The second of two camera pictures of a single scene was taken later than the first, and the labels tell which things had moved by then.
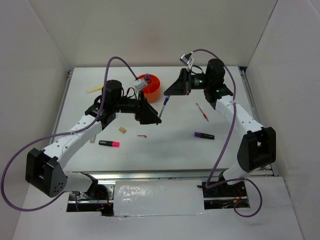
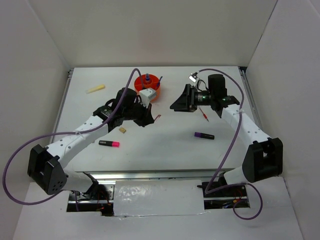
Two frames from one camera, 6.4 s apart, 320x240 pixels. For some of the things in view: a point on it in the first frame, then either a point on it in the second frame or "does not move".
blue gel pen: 166,101 → 159,80
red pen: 204,114 does not move
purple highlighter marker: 204,135 does not move
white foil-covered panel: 158,197 does not move
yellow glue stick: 94,89 does not move
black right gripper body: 186,82 → 190,92
